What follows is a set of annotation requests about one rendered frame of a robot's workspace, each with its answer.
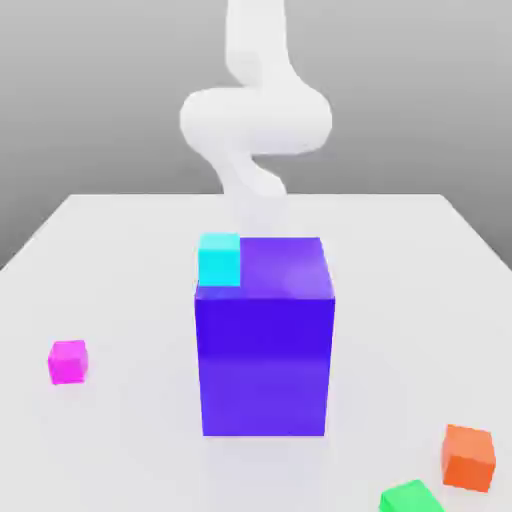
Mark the small green cube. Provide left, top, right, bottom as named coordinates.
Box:
left=378, top=478, right=446, bottom=512

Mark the small cyan cube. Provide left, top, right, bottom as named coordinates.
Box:
left=197, top=232, right=242, bottom=288

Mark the small magenta cube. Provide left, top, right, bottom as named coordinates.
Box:
left=47, top=339, right=89, bottom=386

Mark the small orange cube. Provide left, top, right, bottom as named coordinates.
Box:
left=441, top=423, right=498, bottom=494

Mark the large purple box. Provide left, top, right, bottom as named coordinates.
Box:
left=193, top=236, right=336, bottom=438

